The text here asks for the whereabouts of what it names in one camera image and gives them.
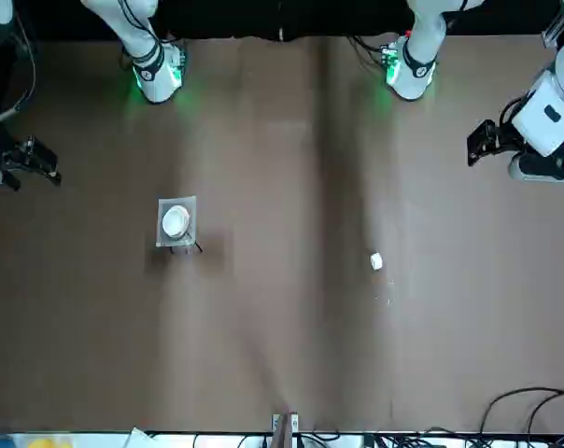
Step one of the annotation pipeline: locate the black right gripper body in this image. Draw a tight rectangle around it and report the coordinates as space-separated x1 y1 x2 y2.
1 136 37 191

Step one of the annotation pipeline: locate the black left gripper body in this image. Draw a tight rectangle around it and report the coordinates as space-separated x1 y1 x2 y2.
488 121 522 154

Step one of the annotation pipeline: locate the yellow bag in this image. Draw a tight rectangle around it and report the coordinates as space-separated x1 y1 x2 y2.
25 436 74 448

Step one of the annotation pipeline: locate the white paper sheet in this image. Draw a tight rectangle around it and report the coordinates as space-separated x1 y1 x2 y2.
121 426 153 448

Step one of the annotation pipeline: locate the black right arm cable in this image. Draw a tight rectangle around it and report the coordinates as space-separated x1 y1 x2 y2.
0 11 37 128

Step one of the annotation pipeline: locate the aluminium frame bar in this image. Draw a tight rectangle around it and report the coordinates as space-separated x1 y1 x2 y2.
542 7 564 47

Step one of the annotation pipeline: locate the black desk cable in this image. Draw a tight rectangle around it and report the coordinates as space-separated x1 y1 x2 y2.
478 386 564 434

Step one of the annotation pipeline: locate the aluminium frame post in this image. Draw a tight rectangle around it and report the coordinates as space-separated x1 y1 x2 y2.
271 412 300 448

